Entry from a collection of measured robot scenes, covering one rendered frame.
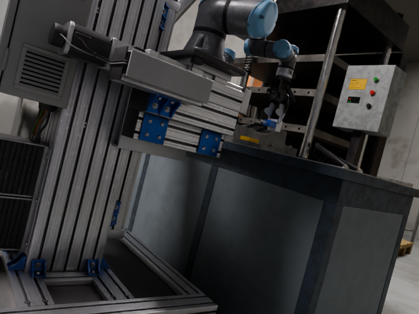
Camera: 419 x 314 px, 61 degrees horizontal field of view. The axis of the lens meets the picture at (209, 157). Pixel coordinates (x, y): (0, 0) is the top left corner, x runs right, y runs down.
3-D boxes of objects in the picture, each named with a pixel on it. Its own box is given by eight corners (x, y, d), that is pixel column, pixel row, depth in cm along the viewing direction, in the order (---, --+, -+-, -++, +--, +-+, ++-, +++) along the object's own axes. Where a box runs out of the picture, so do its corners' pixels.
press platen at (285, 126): (308, 134, 233) (310, 126, 233) (206, 117, 318) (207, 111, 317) (362, 153, 281) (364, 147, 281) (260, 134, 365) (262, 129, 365)
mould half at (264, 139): (232, 142, 169) (239, 114, 168) (199, 134, 189) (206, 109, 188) (295, 159, 201) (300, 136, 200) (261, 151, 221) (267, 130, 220)
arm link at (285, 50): (262, 53, 156) (269, 61, 166) (287, 57, 152) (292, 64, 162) (267, 35, 156) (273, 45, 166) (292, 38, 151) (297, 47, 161)
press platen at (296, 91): (318, 96, 233) (320, 89, 232) (213, 90, 317) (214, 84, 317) (370, 123, 280) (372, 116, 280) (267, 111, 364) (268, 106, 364)
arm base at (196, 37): (197, 52, 113) (205, 21, 112) (173, 54, 125) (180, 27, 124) (232, 68, 122) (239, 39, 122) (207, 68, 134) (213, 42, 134)
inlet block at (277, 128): (261, 126, 161) (264, 114, 161) (254, 124, 165) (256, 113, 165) (279, 132, 169) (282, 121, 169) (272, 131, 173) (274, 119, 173)
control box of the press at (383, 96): (327, 309, 207) (393, 62, 202) (286, 285, 230) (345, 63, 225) (345, 305, 222) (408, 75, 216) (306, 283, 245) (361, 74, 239)
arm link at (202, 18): (202, 38, 131) (211, 2, 131) (235, 42, 125) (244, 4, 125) (186, 24, 120) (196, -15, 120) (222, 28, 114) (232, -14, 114)
